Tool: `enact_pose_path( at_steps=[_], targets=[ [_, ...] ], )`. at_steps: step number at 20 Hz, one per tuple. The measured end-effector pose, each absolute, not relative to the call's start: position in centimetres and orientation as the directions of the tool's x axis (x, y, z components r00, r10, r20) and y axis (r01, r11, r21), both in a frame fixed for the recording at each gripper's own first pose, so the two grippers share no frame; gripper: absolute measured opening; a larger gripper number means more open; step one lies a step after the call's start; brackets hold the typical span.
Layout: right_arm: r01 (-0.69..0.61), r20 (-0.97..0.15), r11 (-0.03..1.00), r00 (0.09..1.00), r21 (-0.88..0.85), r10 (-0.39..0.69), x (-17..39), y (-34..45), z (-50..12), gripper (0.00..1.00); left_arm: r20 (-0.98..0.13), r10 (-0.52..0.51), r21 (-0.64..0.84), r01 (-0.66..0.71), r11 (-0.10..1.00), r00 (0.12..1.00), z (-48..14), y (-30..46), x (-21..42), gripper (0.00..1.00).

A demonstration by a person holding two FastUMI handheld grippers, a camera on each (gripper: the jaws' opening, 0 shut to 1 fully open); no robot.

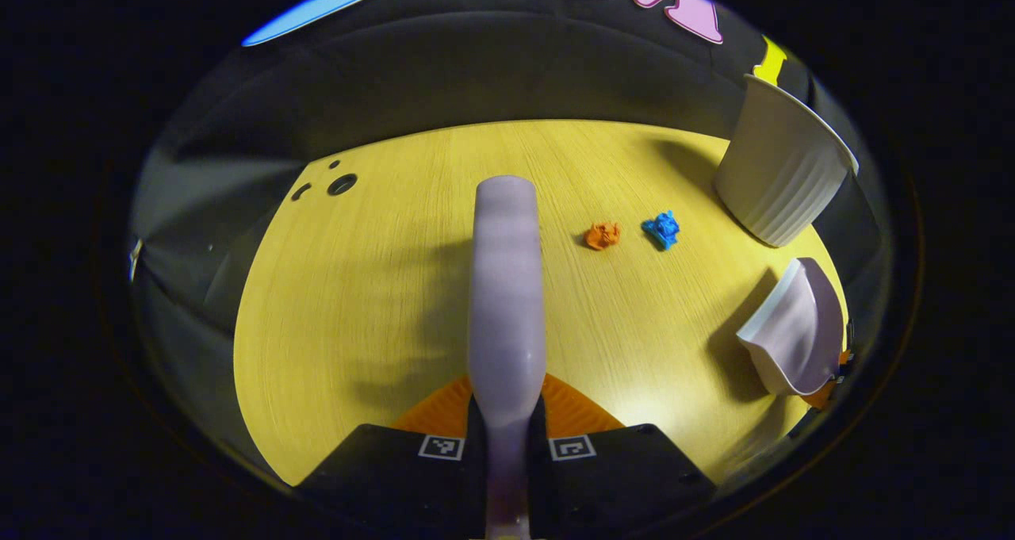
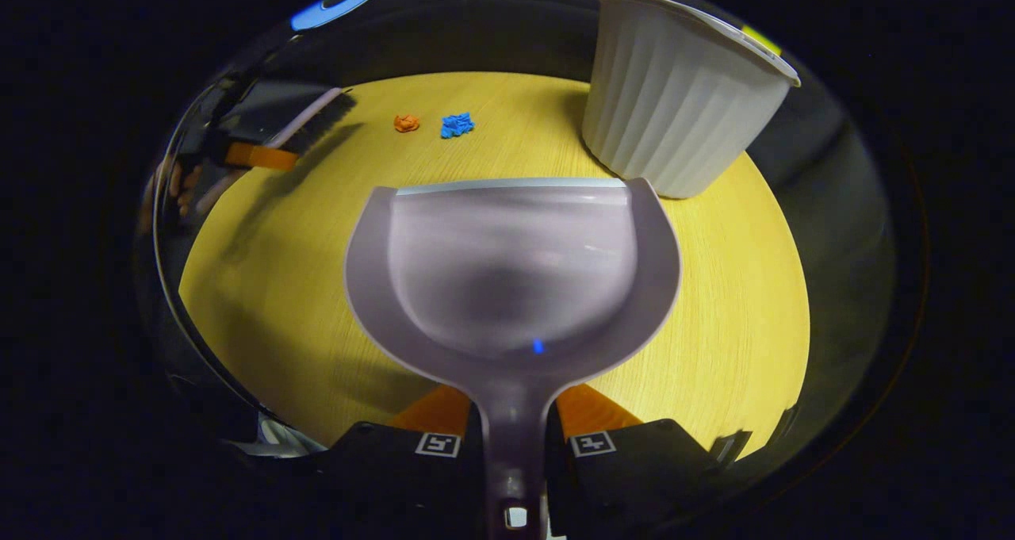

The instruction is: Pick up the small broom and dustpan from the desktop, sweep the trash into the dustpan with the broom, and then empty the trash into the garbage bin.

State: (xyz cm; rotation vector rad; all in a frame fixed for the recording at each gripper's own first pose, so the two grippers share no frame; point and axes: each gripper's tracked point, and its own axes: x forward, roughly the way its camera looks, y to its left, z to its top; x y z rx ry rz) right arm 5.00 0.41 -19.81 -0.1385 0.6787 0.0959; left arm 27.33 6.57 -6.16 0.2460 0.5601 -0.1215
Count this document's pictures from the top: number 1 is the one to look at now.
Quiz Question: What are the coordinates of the black backdrop cloth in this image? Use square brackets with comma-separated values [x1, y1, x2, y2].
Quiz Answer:
[127, 0, 889, 477]

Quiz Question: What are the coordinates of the yellow wooden desktop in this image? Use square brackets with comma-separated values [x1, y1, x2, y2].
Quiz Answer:
[232, 120, 851, 489]

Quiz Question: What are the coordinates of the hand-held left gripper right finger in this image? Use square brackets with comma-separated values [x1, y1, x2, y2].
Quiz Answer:
[530, 372, 718, 539]

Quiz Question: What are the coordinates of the white ribbed garbage bin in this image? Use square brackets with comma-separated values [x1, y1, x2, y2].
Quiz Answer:
[714, 74, 860, 248]

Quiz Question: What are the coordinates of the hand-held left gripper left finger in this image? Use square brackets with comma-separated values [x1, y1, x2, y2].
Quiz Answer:
[295, 373, 486, 539]

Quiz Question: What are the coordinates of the orange paper scrap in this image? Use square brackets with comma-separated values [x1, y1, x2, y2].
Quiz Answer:
[584, 222, 622, 251]

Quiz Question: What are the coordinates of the pink dustpan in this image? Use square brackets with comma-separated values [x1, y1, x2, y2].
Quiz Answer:
[736, 257, 846, 396]

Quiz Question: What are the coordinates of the blue paper scrap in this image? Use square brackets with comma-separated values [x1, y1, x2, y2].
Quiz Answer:
[641, 210, 680, 251]

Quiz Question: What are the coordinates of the small pink broom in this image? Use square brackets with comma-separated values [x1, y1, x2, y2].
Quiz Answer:
[468, 175, 548, 539]

